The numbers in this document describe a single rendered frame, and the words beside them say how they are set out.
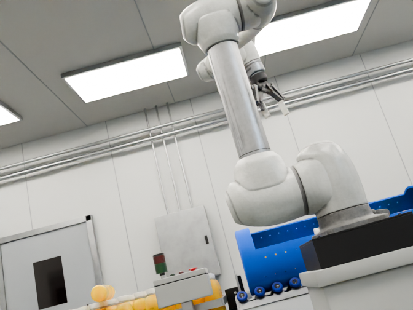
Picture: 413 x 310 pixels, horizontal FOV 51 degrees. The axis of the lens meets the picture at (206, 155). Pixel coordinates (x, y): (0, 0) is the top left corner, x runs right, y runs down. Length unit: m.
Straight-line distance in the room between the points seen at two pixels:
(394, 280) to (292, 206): 0.32
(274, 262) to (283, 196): 0.64
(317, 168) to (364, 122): 4.48
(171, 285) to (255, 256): 0.39
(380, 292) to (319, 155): 0.40
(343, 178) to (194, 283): 0.69
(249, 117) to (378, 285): 0.57
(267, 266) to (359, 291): 0.71
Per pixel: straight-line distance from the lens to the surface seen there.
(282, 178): 1.25
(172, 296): 1.65
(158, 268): 2.34
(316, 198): 1.27
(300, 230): 2.11
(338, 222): 1.27
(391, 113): 5.88
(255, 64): 1.98
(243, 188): 1.25
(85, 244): 5.51
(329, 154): 1.29
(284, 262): 1.84
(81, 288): 5.50
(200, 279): 1.64
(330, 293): 1.17
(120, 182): 5.54
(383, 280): 1.20
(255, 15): 1.45
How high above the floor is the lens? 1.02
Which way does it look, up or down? 17 degrees up
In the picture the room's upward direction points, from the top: 15 degrees counter-clockwise
